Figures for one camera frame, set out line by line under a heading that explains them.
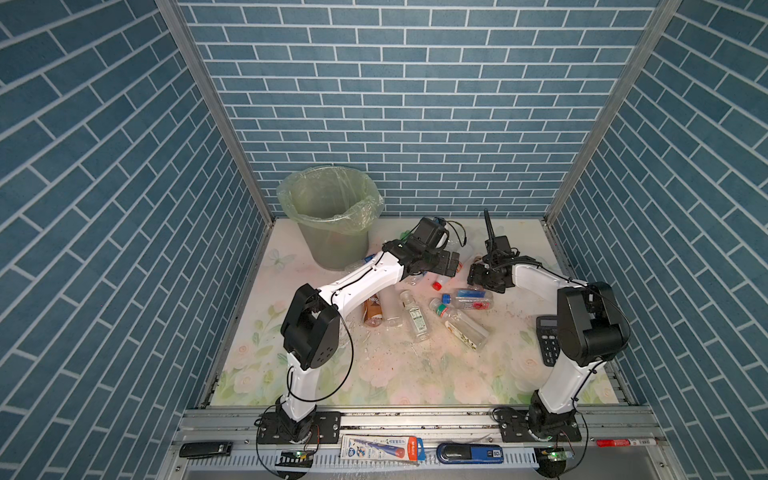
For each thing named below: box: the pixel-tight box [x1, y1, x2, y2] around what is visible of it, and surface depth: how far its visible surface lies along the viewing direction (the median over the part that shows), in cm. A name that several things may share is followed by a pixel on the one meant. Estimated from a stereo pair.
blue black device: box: [436, 444, 504, 464], surface depth 69 cm
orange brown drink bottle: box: [363, 293, 383, 328], surface depth 92 cm
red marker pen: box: [596, 438, 657, 448], surface depth 72 cm
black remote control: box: [179, 442, 233, 459], surface depth 70 cm
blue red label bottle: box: [441, 288, 494, 310], surface depth 97 cm
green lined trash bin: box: [276, 166, 385, 271], surface depth 96 cm
